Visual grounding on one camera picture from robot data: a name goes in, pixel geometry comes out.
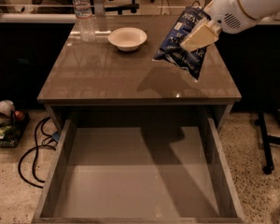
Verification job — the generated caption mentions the clear plastic water bottle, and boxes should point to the clear plastic water bottle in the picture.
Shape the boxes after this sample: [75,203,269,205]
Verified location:
[73,0,95,42]

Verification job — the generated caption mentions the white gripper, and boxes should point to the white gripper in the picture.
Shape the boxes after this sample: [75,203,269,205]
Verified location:
[180,0,259,52]

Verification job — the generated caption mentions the grey counter cabinet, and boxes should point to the grey counter cabinet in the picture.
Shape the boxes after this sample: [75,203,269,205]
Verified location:
[37,15,241,130]

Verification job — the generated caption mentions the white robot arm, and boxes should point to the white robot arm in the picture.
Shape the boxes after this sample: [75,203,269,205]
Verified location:
[180,0,280,52]

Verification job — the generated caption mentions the black stand with wheel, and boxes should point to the black stand with wheel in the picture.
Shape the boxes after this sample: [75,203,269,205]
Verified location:
[255,112,280,175]

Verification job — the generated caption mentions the basket of assorted items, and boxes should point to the basket of assorted items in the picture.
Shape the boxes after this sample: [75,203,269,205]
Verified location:
[0,100,30,147]

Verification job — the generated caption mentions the white ceramic bowl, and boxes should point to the white ceramic bowl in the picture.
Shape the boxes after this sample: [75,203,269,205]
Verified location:
[108,27,147,51]

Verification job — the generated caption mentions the open grey wooden drawer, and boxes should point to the open grey wooden drawer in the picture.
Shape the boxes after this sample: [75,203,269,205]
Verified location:
[33,119,244,224]

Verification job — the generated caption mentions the blue Kettle chip bag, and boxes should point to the blue Kettle chip bag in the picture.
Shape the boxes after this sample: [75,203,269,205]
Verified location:
[153,6,210,80]

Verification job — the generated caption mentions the black floor cable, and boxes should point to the black floor cable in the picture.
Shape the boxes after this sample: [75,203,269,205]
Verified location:
[18,117,58,189]

